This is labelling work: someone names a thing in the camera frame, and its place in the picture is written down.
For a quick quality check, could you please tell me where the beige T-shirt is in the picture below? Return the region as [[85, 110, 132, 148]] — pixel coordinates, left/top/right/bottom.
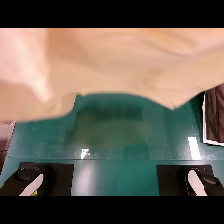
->
[[0, 28, 224, 124]]

